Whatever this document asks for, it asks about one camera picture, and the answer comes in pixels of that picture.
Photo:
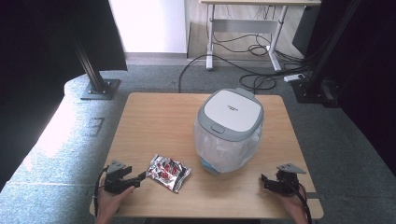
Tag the grey floor outlet cover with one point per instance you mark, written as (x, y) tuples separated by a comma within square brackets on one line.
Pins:
[(96, 127)]

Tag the dark curtain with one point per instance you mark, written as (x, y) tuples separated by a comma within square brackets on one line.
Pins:
[(373, 77), (37, 62)]

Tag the grey white lidded trash can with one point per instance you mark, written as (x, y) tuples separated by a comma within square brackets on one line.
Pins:
[(233, 109)]

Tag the white framed desk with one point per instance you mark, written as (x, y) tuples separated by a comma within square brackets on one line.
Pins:
[(243, 25)]

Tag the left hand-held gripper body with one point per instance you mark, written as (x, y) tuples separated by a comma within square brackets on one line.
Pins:
[(113, 182)]

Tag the black flat panel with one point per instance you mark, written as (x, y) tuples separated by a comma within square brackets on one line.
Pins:
[(306, 31)]

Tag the white power strip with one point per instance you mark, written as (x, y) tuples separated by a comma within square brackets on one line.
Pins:
[(294, 77)]

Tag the black metal stand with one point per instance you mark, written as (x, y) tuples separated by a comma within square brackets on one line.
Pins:
[(317, 90), (98, 84)]

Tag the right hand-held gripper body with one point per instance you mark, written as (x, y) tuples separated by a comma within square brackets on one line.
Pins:
[(288, 183)]

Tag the silver red snack packet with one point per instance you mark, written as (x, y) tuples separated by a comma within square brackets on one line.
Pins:
[(168, 172)]

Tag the person's right hand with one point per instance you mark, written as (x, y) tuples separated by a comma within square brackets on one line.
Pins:
[(294, 208)]

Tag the clear plastic trash bag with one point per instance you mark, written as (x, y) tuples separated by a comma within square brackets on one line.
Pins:
[(224, 152)]

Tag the person's left hand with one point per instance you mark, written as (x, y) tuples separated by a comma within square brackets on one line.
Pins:
[(109, 203)]

